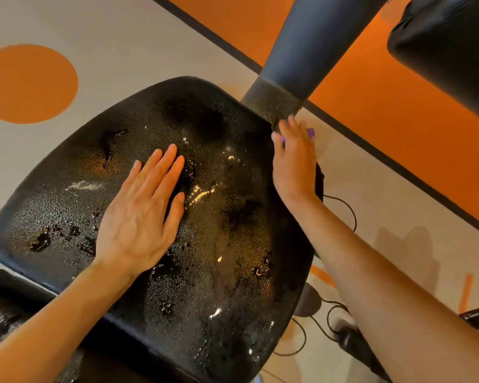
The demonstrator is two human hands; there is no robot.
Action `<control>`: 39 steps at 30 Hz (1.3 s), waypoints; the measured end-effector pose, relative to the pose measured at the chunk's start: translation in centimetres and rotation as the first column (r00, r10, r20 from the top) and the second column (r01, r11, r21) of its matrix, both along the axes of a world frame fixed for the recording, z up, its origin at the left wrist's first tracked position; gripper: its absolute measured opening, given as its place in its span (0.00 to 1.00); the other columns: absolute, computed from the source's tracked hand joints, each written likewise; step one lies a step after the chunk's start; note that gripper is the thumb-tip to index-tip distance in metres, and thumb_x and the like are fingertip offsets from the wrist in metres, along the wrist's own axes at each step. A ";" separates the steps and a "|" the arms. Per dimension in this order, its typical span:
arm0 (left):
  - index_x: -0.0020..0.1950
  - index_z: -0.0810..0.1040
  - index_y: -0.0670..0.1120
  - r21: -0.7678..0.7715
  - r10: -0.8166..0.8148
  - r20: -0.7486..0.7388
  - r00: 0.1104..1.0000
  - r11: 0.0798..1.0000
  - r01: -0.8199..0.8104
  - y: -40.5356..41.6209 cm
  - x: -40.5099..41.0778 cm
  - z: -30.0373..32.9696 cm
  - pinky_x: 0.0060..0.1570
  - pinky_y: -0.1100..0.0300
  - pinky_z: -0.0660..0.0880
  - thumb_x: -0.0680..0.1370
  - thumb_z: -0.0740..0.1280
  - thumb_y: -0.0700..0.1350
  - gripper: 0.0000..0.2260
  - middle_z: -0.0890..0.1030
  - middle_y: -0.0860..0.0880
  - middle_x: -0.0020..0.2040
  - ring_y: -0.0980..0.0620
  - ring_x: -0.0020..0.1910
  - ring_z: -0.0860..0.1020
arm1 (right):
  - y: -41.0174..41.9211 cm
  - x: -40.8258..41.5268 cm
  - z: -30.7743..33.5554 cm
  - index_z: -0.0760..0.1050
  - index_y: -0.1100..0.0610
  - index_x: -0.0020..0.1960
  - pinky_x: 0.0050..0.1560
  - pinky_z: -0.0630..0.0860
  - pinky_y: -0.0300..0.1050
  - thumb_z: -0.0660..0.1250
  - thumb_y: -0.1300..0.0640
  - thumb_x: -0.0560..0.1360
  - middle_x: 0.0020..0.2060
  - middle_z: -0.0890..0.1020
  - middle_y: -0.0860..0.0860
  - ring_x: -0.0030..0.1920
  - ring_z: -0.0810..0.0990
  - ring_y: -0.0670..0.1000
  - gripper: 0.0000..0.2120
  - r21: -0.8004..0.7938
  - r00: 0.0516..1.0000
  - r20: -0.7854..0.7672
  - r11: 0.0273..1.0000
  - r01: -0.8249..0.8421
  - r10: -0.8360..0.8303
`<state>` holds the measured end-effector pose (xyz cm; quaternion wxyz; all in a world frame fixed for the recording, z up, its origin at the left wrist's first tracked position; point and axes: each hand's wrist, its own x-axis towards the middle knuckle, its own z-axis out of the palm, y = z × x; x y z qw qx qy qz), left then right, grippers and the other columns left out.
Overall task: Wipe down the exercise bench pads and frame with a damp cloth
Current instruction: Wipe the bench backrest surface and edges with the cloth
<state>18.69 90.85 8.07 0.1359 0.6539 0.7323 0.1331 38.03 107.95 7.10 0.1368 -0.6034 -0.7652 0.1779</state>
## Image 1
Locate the person's right hand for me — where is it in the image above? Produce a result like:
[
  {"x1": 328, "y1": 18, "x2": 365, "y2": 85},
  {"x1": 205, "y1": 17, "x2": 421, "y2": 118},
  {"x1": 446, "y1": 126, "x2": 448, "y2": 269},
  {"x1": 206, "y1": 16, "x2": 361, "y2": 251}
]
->
[{"x1": 271, "y1": 115, "x2": 319, "y2": 209}]

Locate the person's left hand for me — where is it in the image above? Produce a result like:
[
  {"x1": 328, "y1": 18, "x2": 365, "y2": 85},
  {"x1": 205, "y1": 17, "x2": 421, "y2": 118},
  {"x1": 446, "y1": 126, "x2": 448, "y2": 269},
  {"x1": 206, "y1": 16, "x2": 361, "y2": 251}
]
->
[{"x1": 94, "y1": 144, "x2": 186, "y2": 276}]

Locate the purple cleaning cloth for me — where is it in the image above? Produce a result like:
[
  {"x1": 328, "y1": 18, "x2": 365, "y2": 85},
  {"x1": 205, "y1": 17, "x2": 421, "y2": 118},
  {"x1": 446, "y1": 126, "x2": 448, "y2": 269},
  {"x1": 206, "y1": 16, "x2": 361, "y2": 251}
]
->
[{"x1": 280, "y1": 127, "x2": 316, "y2": 143}]

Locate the person's left forearm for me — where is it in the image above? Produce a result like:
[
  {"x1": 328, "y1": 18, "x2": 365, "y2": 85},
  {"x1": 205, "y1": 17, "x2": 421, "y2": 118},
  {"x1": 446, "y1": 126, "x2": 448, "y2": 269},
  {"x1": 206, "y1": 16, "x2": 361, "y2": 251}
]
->
[{"x1": 0, "y1": 259, "x2": 139, "y2": 383}]

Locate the person's right forearm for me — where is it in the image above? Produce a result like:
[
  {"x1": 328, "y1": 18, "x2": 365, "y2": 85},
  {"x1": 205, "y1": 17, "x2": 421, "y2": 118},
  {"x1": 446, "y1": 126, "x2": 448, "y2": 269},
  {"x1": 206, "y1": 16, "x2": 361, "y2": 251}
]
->
[{"x1": 283, "y1": 194, "x2": 479, "y2": 383}]

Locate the worn black leather chair seat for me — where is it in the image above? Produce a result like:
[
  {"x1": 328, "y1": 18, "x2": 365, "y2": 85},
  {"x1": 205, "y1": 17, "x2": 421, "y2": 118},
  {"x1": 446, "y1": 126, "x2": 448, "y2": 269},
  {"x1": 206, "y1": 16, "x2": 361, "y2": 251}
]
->
[{"x1": 0, "y1": 76, "x2": 325, "y2": 383}]

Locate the dark grey table column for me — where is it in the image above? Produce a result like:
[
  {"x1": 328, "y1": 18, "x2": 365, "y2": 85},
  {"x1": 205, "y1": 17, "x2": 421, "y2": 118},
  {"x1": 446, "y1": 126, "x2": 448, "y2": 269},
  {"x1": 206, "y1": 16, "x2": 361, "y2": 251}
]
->
[{"x1": 241, "y1": 0, "x2": 393, "y2": 129}]

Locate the black power adapter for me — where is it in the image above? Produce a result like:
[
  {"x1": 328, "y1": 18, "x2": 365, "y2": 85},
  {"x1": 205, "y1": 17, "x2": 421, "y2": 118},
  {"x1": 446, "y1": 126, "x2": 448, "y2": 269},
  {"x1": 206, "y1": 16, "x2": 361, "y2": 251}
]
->
[{"x1": 336, "y1": 324, "x2": 390, "y2": 381}]

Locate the thin black cable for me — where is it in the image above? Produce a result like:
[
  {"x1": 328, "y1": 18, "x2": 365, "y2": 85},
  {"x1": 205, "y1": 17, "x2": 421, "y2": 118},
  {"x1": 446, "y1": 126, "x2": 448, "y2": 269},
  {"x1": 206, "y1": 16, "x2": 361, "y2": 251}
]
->
[{"x1": 272, "y1": 194, "x2": 358, "y2": 358}]

